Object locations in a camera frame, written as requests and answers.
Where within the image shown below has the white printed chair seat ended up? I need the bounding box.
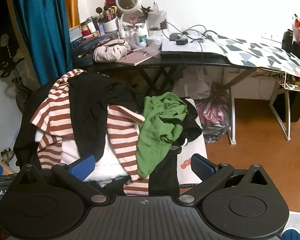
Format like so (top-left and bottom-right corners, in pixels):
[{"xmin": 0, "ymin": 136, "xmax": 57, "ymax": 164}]
[{"xmin": 177, "ymin": 99, "xmax": 208, "ymax": 188}]

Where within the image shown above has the sandal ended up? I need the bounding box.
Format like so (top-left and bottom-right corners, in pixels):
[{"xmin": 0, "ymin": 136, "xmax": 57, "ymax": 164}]
[{"xmin": 0, "ymin": 149, "xmax": 15, "ymax": 166}]

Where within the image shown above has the black power cable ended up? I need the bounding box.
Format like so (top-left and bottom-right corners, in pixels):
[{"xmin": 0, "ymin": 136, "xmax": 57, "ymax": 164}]
[{"xmin": 162, "ymin": 21, "xmax": 215, "ymax": 55}]

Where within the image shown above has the light blue box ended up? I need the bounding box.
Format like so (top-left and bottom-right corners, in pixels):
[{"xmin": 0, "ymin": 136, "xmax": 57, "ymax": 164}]
[{"xmin": 69, "ymin": 25, "xmax": 83, "ymax": 43}]

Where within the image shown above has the white metal desk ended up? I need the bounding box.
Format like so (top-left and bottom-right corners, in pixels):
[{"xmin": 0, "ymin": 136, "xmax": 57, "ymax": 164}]
[{"xmin": 220, "ymin": 65, "xmax": 300, "ymax": 145}]

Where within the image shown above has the dark blue bag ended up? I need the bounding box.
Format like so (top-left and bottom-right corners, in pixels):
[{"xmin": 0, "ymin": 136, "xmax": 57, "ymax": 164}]
[{"xmin": 71, "ymin": 39, "xmax": 103, "ymax": 67}]

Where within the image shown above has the pink notebook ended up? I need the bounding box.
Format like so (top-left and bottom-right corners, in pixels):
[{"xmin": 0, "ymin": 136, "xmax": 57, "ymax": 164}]
[{"xmin": 115, "ymin": 52, "xmax": 154, "ymax": 66}]

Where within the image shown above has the black folding table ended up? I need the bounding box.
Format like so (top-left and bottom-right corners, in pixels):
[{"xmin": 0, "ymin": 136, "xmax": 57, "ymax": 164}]
[{"xmin": 72, "ymin": 51, "xmax": 258, "ymax": 96}]

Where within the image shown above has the blue and white rug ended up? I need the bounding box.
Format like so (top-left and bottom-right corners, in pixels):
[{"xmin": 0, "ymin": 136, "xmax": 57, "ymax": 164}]
[{"xmin": 281, "ymin": 211, "xmax": 300, "ymax": 240}]

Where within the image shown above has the beige pouch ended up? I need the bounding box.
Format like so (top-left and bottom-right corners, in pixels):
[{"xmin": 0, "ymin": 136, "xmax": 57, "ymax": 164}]
[{"xmin": 93, "ymin": 39, "xmax": 131, "ymax": 63}]

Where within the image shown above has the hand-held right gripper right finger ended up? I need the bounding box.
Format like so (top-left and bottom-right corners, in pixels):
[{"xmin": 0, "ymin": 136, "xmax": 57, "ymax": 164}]
[{"xmin": 179, "ymin": 154, "xmax": 273, "ymax": 204}]

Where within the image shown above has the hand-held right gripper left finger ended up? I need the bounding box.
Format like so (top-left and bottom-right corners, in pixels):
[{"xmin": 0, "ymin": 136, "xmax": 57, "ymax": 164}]
[{"xmin": 14, "ymin": 154, "xmax": 108, "ymax": 204}]

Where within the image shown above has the green garment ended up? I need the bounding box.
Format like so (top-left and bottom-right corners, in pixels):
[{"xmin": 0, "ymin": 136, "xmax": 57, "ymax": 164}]
[{"xmin": 136, "ymin": 92, "xmax": 189, "ymax": 178}]

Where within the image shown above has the white plastic bag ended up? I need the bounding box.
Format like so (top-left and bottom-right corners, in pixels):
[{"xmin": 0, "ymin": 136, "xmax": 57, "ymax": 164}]
[{"xmin": 172, "ymin": 67, "xmax": 224, "ymax": 100}]

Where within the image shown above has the grey laptop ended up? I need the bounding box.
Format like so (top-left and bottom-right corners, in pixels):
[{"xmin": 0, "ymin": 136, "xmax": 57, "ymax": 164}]
[{"xmin": 160, "ymin": 40, "xmax": 228, "ymax": 58}]

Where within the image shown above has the translucent plastic bag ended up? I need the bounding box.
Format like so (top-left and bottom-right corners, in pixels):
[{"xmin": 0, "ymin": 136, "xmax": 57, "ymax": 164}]
[{"xmin": 195, "ymin": 82, "xmax": 232, "ymax": 144}]

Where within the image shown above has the yellow curtain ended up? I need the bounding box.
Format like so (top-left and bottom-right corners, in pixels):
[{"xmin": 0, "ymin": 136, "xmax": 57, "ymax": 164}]
[{"xmin": 62, "ymin": 0, "xmax": 80, "ymax": 28}]

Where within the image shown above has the teal curtain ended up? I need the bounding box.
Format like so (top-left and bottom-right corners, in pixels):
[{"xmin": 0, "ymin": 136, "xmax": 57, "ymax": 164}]
[{"xmin": 5, "ymin": 0, "xmax": 73, "ymax": 85}]

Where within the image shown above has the black garment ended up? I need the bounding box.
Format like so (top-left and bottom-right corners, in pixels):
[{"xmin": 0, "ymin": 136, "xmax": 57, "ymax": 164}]
[{"xmin": 14, "ymin": 71, "xmax": 145, "ymax": 170}]

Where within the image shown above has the geometric patterned tablecloth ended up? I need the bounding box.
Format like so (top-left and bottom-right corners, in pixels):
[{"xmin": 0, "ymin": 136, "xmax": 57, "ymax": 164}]
[{"xmin": 207, "ymin": 34, "xmax": 300, "ymax": 78}]

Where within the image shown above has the white fleece towel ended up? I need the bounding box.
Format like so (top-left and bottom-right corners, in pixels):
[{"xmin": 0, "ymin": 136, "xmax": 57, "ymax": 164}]
[{"xmin": 34, "ymin": 127, "xmax": 127, "ymax": 183}]

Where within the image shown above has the brown and pink striped sweater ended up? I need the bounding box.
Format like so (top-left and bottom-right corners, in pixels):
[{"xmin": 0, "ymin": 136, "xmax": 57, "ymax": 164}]
[{"xmin": 30, "ymin": 69, "xmax": 150, "ymax": 197}]

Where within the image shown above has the black floor stand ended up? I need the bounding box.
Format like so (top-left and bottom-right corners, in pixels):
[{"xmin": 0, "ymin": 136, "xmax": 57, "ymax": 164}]
[{"xmin": 0, "ymin": 34, "xmax": 33, "ymax": 111}]

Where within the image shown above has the white makeup brush holder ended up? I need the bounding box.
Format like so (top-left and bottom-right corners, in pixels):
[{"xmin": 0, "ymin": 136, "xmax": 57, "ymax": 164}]
[{"xmin": 96, "ymin": 5, "xmax": 119, "ymax": 33}]

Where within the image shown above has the white lotion bottle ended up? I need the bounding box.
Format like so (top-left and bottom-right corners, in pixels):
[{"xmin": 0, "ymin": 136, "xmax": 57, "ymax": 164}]
[{"xmin": 134, "ymin": 24, "xmax": 148, "ymax": 48}]

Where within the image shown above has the white wire basket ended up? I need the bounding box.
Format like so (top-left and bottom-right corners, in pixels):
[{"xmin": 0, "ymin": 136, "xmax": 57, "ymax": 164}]
[{"xmin": 281, "ymin": 71, "xmax": 300, "ymax": 93}]

